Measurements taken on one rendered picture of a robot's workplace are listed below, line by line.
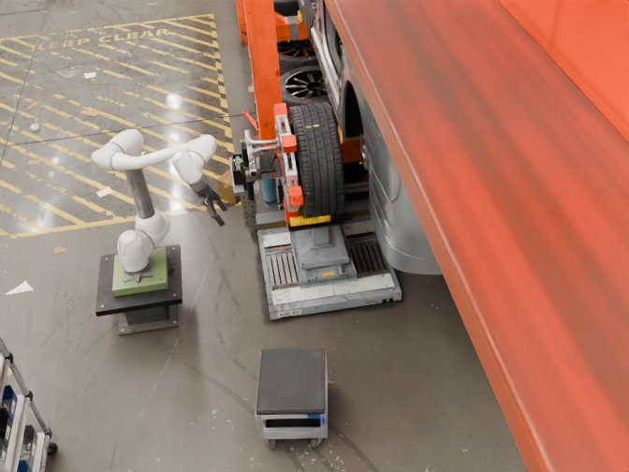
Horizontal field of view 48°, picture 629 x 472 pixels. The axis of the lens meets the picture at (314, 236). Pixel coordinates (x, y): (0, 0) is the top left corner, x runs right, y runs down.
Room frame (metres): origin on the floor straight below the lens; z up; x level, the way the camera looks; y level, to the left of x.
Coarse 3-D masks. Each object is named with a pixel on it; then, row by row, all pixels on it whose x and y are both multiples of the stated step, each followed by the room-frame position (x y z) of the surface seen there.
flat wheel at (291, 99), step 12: (288, 72) 5.23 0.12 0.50; (300, 72) 5.22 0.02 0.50; (312, 72) 5.25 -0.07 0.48; (288, 84) 5.11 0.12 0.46; (300, 84) 5.22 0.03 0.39; (312, 84) 5.07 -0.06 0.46; (324, 84) 5.03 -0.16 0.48; (288, 96) 4.83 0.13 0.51; (300, 96) 5.21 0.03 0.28; (288, 108) 4.77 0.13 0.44
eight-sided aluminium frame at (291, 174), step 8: (280, 120) 3.50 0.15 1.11; (280, 128) 3.39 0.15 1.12; (288, 128) 3.38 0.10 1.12; (280, 136) 3.32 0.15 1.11; (280, 152) 3.65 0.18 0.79; (288, 176) 3.15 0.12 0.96; (296, 176) 3.16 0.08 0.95; (288, 184) 3.15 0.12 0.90; (296, 184) 3.16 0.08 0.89; (288, 200) 3.15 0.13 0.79; (288, 208) 3.17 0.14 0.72; (296, 208) 3.20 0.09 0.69
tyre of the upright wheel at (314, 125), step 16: (288, 112) 3.63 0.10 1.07; (304, 112) 3.44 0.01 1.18; (320, 112) 3.43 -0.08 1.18; (304, 128) 3.32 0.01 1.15; (320, 128) 3.31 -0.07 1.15; (336, 128) 3.31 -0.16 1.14; (304, 144) 3.23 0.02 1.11; (320, 144) 3.23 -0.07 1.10; (336, 144) 3.23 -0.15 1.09; (304, 160) 3.17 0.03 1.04; (320, 160) 3.17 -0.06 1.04; (336, 160) 3.17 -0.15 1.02; (304, 176) 3.13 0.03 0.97; (320, 176) 3.13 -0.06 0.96; (336, 176) 3.14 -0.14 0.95; (304, 192) 3.11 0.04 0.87; (320, 192) 3.12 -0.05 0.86; (336, 192) 3.13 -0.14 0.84; (304, 208) 3.14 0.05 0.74; (320, 208) 3.14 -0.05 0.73; (336, 208) 3.16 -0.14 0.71
